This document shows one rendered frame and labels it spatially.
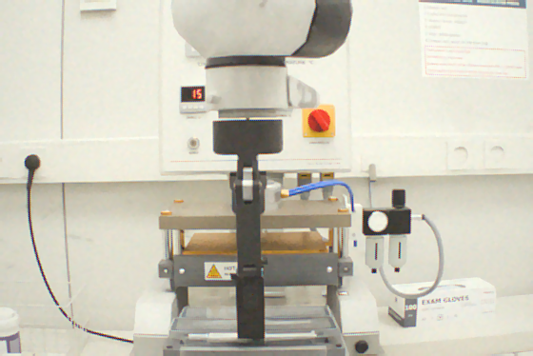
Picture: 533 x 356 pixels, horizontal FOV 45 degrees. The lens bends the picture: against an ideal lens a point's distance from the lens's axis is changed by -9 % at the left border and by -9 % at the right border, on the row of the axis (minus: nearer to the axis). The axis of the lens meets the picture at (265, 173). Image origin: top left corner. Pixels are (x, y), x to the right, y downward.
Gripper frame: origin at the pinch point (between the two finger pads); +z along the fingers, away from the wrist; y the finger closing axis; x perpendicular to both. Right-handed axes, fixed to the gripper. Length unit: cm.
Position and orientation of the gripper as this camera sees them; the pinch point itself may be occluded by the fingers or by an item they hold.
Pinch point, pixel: (250, 304)
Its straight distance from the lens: 77.7
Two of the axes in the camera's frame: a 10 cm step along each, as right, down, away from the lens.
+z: 0.2, 10.0, 0.6
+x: 10.0, -0.2, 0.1
